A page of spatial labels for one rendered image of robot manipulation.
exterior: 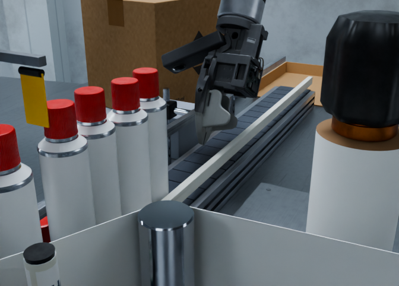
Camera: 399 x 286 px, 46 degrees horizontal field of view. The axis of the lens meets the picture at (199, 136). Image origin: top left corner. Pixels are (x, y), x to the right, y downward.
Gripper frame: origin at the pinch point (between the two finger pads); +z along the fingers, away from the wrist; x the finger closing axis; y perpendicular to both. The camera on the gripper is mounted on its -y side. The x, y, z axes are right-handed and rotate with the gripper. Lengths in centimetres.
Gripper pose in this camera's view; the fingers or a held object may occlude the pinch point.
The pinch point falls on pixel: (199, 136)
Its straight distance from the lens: 79.5
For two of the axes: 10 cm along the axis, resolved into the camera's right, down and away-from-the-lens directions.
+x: 4.0, 1.7, 9.0
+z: -2.3, 9.7, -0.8
